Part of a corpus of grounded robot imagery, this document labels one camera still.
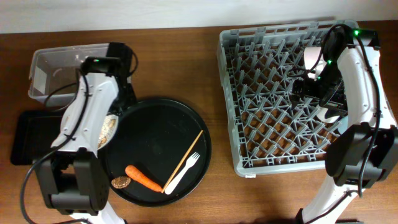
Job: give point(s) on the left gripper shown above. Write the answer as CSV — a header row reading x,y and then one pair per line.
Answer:
x,y
132,101

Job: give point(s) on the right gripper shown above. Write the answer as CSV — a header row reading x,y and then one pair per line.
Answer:
x,y
336,101

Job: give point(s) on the white cup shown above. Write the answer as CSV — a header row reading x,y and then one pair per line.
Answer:
x,y
327,115

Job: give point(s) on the grey plate with food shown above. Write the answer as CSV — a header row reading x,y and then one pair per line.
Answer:
x,y
108,130

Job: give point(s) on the pink bowl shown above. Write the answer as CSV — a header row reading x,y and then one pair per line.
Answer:
x,y
313,56

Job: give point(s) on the light blue cup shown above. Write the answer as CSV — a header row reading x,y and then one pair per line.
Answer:
x,y
343,125

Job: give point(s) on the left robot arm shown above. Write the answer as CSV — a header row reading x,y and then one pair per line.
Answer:
x,y
71,177

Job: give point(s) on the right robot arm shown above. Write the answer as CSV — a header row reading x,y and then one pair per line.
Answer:
x,y
349,85

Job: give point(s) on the grey dishwasher rack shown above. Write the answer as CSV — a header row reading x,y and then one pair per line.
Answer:
x,y
268,136

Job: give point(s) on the black round tray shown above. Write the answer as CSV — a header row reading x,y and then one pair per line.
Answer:
x,y
154,135

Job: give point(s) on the orange carrot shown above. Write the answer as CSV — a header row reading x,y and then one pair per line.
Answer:
x,y
135,174

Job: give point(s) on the clear plastic bin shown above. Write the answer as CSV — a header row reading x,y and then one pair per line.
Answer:
x,y
53,68

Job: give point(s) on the wooden chopstick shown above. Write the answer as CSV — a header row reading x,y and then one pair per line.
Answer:
x,y
181,161

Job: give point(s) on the brown cookie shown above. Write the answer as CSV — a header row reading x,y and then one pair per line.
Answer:
x,y
121,182

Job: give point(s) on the white plastic fork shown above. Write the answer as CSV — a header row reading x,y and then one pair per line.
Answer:
x,y
190,162

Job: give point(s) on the black rectangular tray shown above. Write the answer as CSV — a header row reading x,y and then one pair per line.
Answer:
x,y
36,130

